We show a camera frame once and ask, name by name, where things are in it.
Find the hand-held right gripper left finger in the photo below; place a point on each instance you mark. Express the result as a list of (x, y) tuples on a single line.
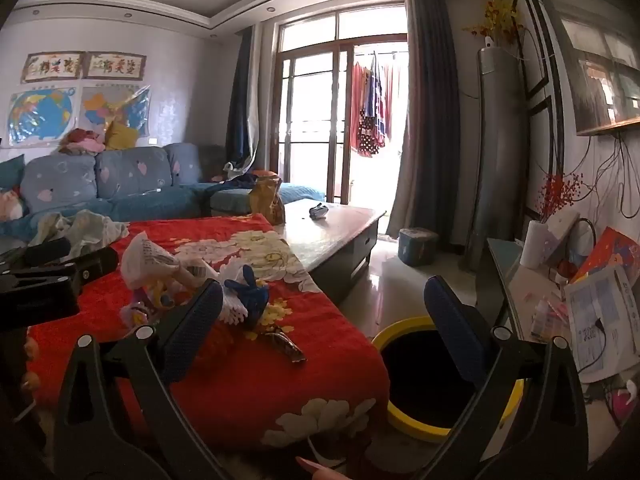
[(192, 330)]

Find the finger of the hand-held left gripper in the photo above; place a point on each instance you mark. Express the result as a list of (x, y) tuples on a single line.
[(47, 251), (92, 262)]

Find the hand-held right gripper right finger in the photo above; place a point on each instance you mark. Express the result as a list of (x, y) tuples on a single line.
[(452, 325)]

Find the yellow trash bin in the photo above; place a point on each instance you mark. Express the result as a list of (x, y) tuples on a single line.
[(400, 385)]

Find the dark brown snack wrapper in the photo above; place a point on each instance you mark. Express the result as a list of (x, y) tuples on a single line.
[(287, 347)]

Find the person's left hand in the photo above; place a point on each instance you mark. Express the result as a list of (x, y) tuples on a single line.
[(30, 350)]

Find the person's right hand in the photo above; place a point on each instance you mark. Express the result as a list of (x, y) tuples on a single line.
[(320, 471)]

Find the white cloth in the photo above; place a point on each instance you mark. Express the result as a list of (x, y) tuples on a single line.
[(85, 227)]

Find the white pleated paper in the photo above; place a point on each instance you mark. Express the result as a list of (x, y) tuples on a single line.
[(234, 312)]

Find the purple yellow wrapper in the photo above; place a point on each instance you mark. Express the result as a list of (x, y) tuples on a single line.
[(150, 302)]

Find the white printed plastic bag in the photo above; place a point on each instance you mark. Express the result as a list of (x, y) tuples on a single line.
[(147, 260)]

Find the glass-topped television cabinet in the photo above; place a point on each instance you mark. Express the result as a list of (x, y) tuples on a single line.
[(505, 280)]

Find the red floral blanket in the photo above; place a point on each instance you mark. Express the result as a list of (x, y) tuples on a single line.
[(210, 400)]

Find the blue storage box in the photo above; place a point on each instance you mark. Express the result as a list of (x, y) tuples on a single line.
[(417, 247)]

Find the teal pillow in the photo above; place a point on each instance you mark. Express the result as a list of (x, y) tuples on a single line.
[(11, 172)]

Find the blue sofa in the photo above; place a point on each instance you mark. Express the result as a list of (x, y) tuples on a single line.
[(135, 180)]

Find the colourful packet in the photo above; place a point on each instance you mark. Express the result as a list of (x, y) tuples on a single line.
[(547, 317)]

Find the pile of clothes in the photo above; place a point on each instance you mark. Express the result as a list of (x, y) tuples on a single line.
[(80, 142)]

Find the white paper towel roll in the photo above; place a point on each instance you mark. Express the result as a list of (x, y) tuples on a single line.
[(534, 245)]

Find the yellow pillow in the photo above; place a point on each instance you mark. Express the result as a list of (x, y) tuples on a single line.
[(120, 135)]

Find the world map poster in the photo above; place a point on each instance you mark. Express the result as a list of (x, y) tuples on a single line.
[(40, 117)]

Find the white box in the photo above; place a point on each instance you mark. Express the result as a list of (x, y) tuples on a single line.
[(562, 235)]

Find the glossy coffee table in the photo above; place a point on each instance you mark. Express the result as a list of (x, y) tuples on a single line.
[(340, 230)]

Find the printed paper sheets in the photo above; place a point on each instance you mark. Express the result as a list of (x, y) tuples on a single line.
[(600, 320)]

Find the brown paper bag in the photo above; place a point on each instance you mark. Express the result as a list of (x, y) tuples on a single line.
[(265, 200)]

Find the white round device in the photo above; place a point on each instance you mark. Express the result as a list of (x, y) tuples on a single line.
[(584, 245)]

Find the country map poster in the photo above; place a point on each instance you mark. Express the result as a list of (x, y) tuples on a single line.
[(115, 110)]

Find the red berry branches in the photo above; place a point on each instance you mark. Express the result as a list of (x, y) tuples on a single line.
[(560, 195)]

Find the grey standing air conditioner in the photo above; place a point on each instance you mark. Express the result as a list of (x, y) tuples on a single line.
[(497, 160)]

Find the small dark item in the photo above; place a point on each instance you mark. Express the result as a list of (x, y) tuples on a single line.
[(317, 211)]

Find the red book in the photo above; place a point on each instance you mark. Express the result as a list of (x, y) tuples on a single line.
[(612, 255)]

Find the calligraphy poster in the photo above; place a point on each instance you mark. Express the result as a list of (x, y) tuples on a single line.
[(50, 67), (115, 65)]

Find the pink item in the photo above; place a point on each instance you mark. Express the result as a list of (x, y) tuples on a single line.
[(620, 402)]

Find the grey curtain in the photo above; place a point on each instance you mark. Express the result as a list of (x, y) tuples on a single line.
[(425, 120)]

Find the blue curtain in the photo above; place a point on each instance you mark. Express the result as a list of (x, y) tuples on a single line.
[(242, 105)]

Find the hanging clothes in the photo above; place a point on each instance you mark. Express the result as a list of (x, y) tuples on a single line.
[(370, 105)]

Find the yellow red artificial flowers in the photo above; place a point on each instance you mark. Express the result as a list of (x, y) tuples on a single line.
[(495, 20)]

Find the brown balcony door frame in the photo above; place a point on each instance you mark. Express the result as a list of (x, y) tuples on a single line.
[(320, 110)]

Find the wall-mounted television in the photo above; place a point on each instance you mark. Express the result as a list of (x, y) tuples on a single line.
[(600, 60)]

